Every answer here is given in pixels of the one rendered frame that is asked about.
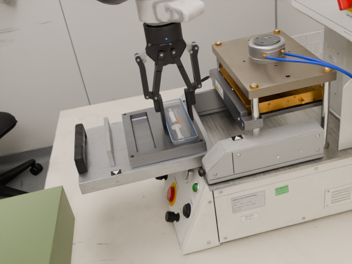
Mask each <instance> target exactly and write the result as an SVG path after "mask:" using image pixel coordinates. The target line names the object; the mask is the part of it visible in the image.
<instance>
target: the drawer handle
mask: <svg viewBox="0 0 352 264"><path fill-rule="evenodd" d="M85 138H87V134H86V131H85V128H84V126H83V124H82V123H80V124H76V125H75V139H74V162H75V166H76V168H77V171H78V173H83V172H87V166H86V163H85Z"/></svg>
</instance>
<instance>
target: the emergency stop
mask: <svg viewBox="0 0 352 264"><path fill-rule="evenodd" d="M174 193H175V190H174V187H173V186H170V187H169V188H168V191H167V200H168V201H169V202H172V201H173V199H174Z"/></svg>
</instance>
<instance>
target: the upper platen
mask: <svg viewBox="0 0 352 264"><path fill-rule="evenodd" d="M219 72H220V74H221V75H222V76H223V78H224V79H225V81H226V82H227V83H228V85H229V86H230V87H231V89H232V90H233V91H234V93H235V94H236V96H237V97H238V98H239V100H240V101H241V103H242V104H243V105H244V107H245V108H246V110H247V111H248V116H249V115H251V101H250V100H249V99H248V98H247V96H246V95H245V94H244V93H243V91H242V90H241V89H240V87H239V86H238V85H237V83H236V82H235V81H234V80H233V78H232V77H231V76H230V74H229V73H228V72H227V71H226V69H225V68H224V67H223V68H219ZM321 105H322V86H321V85H320V84H317V85H312V86H307V87H303V88H300V89H295V90H290V91H286V92H282V93H277V94H272V95H268V96H263V97H259V114H260V115H261V116H262V117H263V119H264V118H269V117H274V116H278V115H282V114H287V113H291V112H296V111H300V110H303V109H308V108H312V107H317V106H321Z"/></svg>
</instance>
